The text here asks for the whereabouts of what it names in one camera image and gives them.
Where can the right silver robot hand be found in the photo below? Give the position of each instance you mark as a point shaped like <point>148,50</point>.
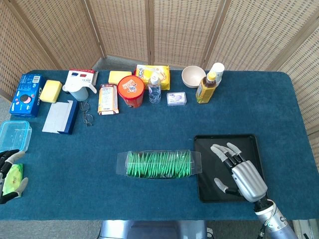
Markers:
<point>249,179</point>

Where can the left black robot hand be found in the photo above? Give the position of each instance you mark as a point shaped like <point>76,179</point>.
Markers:
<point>10,155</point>

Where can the clear box of green packets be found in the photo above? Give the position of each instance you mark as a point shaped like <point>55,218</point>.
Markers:
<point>122,164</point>

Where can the silver-blue robot base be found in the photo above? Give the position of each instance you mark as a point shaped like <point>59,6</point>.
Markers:
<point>154,230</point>

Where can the clear blue food container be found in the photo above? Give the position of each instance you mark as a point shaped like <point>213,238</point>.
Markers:
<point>15,134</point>

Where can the yellow drink bottle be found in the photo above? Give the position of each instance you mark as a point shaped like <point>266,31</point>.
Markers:
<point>205,90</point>

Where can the yellow snack bag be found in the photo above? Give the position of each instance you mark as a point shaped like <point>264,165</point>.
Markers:
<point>144,72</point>

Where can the green tissue pack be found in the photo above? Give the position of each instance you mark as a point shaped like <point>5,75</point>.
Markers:
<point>13,176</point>

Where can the black plastic tray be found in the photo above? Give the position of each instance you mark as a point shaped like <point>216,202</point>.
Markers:
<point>207,174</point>

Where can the blue Oreo cookie box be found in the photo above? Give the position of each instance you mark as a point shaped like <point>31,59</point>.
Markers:
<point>25,97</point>

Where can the navy box white lining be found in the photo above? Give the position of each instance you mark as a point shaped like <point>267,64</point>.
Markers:
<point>57,115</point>

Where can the large yellow sponge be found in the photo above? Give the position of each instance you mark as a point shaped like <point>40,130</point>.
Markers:
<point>51,90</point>

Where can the white box red-blue glasses print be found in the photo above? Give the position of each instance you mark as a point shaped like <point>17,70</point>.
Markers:
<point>82,76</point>

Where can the blue carpet table cover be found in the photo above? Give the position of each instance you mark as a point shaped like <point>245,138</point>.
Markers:
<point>149,129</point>

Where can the orange white snack box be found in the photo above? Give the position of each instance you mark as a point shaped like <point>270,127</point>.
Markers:
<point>108,99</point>

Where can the white cylindrical cup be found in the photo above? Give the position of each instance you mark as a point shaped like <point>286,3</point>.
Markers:
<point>218,68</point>

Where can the beige bowl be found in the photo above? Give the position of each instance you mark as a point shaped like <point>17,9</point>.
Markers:
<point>193,76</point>

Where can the clear water bottle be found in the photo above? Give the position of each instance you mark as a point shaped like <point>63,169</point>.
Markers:
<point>154,93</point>

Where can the small yellow sponge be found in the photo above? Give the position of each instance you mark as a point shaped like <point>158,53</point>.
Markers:
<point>119,77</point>

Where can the red tub orange lid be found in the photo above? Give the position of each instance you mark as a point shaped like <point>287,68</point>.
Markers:
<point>130,87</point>

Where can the wicker folding screen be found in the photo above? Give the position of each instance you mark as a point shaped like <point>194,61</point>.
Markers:
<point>174,25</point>

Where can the thin-frame eyeglasses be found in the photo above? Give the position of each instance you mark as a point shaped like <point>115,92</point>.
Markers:
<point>87,119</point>

